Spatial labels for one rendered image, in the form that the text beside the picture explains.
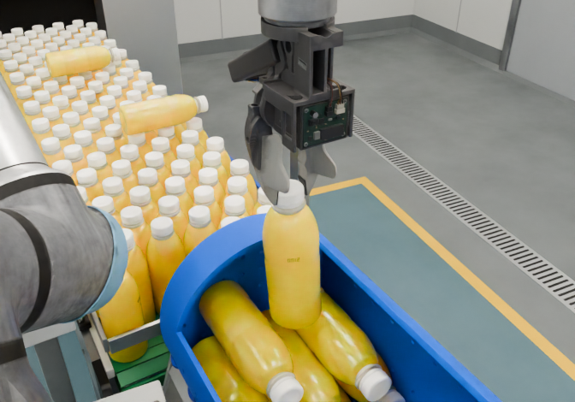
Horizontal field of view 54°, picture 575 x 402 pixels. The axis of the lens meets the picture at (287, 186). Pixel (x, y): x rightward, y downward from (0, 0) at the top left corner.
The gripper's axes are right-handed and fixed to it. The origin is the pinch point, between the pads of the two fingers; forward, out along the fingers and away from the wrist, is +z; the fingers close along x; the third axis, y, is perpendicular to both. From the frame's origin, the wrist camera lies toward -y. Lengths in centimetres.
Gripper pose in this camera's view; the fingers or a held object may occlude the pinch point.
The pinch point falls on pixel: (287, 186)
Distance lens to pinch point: 65.6
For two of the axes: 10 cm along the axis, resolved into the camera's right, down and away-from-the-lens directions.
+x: 8.6, -2.7, 4.3
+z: 0.0, 8.5, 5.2
